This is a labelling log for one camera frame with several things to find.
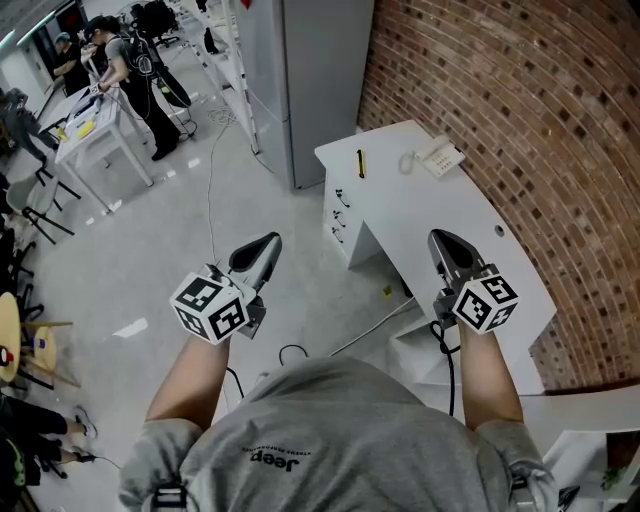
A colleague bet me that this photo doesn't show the grey chair black legs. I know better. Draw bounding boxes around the grey chair black legs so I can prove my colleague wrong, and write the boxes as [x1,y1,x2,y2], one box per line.
[5,167,82,246]

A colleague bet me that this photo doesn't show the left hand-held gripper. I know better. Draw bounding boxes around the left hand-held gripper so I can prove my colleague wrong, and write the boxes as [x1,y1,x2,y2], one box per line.
[168,231,283,347]

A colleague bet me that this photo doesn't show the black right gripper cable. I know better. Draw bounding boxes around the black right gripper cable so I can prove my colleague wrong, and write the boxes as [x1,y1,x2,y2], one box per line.
[429,319,463,418]

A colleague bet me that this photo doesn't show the white corded telephone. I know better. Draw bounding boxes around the white corded telephone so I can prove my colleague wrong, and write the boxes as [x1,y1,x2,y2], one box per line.
[397,134,468,180]

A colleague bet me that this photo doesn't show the white metal table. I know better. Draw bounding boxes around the white metal table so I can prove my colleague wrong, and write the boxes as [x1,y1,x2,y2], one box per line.
[38,84,155,214]

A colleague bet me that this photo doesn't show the black swivel chair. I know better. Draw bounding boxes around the black swivel chair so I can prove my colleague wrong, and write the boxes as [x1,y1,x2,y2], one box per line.
[0,214,46,324]

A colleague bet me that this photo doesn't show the round wooden table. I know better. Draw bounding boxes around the round wooden table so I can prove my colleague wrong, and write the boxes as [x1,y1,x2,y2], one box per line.
[0,291,22,384]

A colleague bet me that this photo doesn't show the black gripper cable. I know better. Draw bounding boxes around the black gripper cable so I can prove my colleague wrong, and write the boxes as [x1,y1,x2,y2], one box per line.
[224,343,311,401]
[429,319,463,418]

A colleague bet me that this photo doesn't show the person's left forearm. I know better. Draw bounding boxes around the person's left forearm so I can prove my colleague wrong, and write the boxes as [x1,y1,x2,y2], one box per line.
[144,331,231,431]

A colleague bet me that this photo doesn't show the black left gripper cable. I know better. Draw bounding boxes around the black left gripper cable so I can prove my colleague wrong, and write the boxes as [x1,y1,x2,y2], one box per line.
[224,343,311,401]

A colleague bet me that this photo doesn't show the thin white floor cable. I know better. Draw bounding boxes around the thin white floor cable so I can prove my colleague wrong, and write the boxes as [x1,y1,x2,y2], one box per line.
[204,103,240,266]

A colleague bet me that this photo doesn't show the person's right forearm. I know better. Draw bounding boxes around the person's right forearm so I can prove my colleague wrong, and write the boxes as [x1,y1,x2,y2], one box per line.
[457,322,525,431]

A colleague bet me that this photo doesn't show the small green plant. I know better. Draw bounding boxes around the small green plant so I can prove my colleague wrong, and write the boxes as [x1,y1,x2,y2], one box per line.
[598,465,627,492]

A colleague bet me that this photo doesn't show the black office chair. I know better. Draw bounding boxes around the black office chair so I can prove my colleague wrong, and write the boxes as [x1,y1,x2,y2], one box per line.
[130,0,181,49]

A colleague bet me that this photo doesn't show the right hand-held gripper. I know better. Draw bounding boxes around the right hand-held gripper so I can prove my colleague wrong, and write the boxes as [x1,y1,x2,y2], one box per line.
[427,229,520,337]

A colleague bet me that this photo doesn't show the tall grey cabinet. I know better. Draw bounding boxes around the tall grey cabinet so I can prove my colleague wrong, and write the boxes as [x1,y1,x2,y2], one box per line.
[234,0,376,190]

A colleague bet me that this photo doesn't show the thick white cable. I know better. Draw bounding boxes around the thick white cable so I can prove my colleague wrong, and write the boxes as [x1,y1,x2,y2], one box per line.
[328,296,417,358]

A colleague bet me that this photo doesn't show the wooden stool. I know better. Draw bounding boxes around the wooden stool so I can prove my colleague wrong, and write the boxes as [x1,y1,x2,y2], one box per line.
[19,319,82,390]

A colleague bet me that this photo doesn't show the white desk with drawers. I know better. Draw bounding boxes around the white desk with drawers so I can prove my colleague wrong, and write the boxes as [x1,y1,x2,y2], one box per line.
[313,118,558,396]

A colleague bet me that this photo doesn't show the person's grey t-shirt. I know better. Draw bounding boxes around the person's grey t-shirt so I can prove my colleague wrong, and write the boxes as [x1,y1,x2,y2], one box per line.
[118,355,559,512]

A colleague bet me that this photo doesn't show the white shelf rack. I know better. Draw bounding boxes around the white shelf rack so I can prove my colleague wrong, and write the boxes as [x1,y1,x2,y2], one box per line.
[182,0,262,156]

